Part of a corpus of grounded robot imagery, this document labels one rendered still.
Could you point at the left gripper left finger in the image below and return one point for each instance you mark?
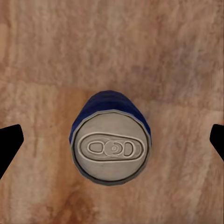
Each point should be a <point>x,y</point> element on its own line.
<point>11,139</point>

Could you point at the can of soda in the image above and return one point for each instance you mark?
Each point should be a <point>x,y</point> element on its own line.
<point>110,140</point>

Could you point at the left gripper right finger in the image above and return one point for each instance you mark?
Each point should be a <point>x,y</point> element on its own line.
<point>217,139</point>

